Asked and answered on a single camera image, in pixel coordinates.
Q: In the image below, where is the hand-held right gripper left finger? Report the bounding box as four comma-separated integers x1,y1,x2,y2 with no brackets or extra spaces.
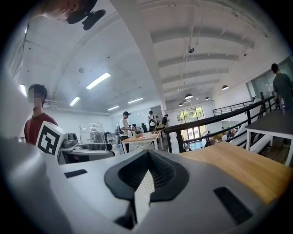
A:
45,149,152,234

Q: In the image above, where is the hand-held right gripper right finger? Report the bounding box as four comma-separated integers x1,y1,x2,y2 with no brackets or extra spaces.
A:
137,149,273,234

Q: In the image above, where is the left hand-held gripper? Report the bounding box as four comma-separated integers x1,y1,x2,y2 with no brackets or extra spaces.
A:
35,121,116,165

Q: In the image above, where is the clear plastic cup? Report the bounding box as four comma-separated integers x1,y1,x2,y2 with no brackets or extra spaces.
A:
79,122,108,147

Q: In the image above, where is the wooden table with white legs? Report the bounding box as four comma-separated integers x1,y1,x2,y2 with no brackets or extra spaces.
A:
178,141,293,204

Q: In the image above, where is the long wooden table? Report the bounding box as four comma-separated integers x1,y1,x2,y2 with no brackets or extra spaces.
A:
120,131,164,153

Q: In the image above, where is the black metal railing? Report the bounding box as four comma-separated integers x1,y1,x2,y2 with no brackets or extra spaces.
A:
164,95,277,154

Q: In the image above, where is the large window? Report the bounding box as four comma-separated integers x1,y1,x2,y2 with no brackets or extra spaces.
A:
176,106,205,122

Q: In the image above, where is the dark table with white legs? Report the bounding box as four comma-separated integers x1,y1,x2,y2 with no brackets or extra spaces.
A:
244,109,293,167

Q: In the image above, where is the person's head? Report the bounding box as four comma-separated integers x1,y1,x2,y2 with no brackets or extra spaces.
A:
42,0,97,22

